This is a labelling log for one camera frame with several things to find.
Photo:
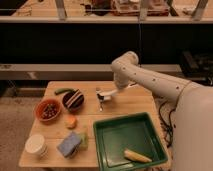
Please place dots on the metal shelf rail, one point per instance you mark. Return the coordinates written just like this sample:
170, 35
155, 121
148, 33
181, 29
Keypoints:
76, 72

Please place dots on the white paper cup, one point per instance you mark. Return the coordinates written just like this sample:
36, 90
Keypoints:
36, 145

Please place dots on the green cucumber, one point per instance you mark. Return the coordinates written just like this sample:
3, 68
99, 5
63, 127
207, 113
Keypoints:
63, 90

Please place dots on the blue sponge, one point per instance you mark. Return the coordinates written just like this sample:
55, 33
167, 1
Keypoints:
69, 144

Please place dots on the yellow corn cob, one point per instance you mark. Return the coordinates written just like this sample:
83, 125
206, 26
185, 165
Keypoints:
136, 156

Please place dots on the green plastic tray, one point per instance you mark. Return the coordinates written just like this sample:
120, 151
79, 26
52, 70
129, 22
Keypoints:
134, 132

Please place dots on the green yellow sponge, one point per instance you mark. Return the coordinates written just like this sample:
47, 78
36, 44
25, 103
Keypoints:
84, 141

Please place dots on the brown striped bowl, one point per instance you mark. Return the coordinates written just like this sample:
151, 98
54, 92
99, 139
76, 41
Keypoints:
73, 101

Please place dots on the orange bowl with beans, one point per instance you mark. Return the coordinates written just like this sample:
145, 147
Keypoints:
47, 110

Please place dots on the wooden table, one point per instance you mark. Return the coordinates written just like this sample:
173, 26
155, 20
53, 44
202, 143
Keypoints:
131, 101

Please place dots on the orange fruit piece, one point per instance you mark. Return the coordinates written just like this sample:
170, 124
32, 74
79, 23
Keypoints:
70, 122

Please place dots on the silver metal fork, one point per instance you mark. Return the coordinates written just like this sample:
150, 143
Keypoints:
100, 106

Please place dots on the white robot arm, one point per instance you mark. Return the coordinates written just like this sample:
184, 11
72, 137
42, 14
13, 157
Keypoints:
192, 147

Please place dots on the white handled brush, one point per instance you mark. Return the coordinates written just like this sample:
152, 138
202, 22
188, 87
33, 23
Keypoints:
106, 95

